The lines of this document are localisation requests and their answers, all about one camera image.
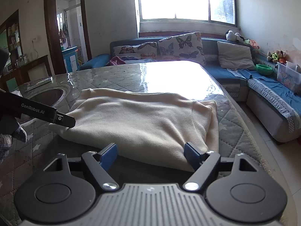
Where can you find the gloved hand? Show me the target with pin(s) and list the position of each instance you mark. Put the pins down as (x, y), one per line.
(8, 133)

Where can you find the grey quilted table cover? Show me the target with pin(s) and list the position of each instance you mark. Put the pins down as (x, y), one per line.
(187, 79)

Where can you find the large butterfly print cushion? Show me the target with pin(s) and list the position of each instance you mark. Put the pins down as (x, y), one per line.
(182, 47)

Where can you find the dark wooden sideboard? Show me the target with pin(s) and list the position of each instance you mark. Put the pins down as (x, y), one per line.
(21, 74)

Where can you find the panda plush toy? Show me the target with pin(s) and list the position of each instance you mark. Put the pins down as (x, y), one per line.
(234, 37)

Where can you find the round black induction cooktop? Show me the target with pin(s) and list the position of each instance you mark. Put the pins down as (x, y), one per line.
(49, 97)

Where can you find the green plastic bowl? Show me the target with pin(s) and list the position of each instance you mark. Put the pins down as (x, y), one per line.
(264, 69)

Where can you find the dark wooden display cabinet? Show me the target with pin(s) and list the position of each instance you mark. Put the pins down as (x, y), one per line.
(11, 39)

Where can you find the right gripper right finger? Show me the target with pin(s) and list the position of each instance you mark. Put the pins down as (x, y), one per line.
(205, 167)

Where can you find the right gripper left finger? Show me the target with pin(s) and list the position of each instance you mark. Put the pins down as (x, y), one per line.
(96, 166)

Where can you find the blue corner sofa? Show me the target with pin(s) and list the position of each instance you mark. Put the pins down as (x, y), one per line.
(277, 107)

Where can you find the small butterfly print cushion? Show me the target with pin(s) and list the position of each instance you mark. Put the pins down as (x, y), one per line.
(145, 52)

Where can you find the grey remote control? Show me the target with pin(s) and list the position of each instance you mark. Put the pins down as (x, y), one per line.
(42, 82)

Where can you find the blue white small cabinet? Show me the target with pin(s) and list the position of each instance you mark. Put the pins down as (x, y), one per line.
(70, 59)

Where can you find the cream sweater garment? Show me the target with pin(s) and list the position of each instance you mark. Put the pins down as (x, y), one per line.
(147, 127)

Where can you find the pink cloth on sofa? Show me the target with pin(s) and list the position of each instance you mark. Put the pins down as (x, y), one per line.
(115, 61)

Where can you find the clear plastic storage box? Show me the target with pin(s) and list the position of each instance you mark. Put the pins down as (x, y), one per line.
(289, 76)

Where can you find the window with frame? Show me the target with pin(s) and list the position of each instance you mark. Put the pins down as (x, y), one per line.
(214, 16)

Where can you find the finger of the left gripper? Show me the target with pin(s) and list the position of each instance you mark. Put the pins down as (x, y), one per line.
(64, 120)

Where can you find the brown plush toys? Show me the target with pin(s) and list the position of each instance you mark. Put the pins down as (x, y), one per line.
(278, 56)

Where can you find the grey plain cushion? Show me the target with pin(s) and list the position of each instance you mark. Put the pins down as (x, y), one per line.
(234, 56)

